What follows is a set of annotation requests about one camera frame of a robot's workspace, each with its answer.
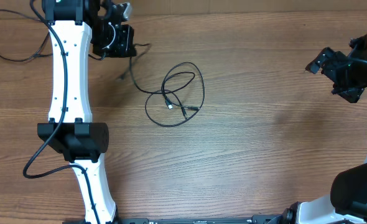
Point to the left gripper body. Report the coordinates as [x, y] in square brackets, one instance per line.
[110, 42]

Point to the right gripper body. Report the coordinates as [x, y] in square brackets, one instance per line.
[349, 77]

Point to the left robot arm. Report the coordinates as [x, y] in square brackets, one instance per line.
[77, 29]

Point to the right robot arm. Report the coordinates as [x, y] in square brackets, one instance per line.
[346, 201]

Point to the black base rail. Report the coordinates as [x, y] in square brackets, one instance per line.
[255, 219]

